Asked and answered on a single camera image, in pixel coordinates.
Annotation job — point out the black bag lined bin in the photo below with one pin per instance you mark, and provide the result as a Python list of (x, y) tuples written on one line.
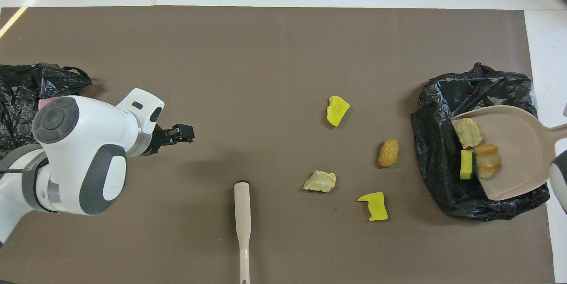
[(443, 186)]

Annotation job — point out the beige plastic dustpan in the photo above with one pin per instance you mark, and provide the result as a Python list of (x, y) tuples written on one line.
[(518, 151)]

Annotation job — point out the striped croissant bread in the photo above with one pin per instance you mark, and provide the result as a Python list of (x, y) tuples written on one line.
[(487, 161)]

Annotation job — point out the black trash bag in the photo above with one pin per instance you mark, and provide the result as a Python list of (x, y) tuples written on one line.
[(17, 93)]

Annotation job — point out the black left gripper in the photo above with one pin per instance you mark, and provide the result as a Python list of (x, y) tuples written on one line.
[(157, 141)]

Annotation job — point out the beige hand brush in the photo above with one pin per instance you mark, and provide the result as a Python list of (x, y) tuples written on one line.
[(242, 204)]

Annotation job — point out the brown potato shaped bread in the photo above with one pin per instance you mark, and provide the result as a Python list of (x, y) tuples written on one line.
[(388, 153)]

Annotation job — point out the yellow sponge piece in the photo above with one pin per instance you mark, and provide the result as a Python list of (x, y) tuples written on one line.
[(337, 110), (376, 206), (466, 165)]

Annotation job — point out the pink box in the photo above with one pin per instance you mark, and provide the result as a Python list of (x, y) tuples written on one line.
[(42, 104)]

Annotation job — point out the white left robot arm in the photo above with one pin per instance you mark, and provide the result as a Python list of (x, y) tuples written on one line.
[(79, 164)]

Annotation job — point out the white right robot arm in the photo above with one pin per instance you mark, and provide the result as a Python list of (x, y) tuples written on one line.
[(560, 182)]

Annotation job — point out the brown table mat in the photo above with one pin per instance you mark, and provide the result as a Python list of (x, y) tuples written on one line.
[(266, 44)]

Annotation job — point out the beige foam rock chunk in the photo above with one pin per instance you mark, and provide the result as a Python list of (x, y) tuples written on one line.
[(320, 181), (469, 132)]

